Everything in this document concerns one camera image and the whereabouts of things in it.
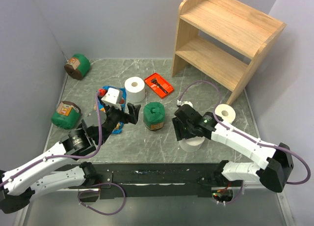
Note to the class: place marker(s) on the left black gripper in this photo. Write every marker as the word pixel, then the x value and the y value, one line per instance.
pixel 133 115

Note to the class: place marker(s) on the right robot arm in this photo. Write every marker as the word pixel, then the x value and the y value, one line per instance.
pixel 269 164

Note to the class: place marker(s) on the white paper roll front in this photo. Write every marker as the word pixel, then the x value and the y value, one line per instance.
pixel 192 144

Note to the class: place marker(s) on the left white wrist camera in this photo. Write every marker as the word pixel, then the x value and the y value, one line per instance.
pixel 113 98

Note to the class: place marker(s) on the orange razor box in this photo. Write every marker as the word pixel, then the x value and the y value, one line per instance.
pixel 164 83

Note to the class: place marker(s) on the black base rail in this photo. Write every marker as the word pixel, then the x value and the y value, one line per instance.
pixel 160 179

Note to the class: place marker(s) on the black razor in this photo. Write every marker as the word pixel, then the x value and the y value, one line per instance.
pixel 154 81

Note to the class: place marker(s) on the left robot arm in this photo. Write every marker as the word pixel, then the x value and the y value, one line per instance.
pixel 18 187

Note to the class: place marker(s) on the wooden two-tier shelf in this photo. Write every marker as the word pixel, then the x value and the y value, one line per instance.
pixel 225 39

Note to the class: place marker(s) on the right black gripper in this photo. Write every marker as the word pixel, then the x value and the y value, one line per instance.
pixel 177 125

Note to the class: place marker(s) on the white paper roll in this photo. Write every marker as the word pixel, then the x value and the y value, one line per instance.
pixel 192 144
pixel 226 112
pixel 135 89

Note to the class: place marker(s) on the blue chips bag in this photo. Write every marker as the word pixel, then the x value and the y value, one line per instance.
pixel 102 91

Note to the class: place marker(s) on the green roll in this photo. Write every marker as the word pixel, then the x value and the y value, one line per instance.
pixel 77 66
pixel 154 116
pixel 66 115

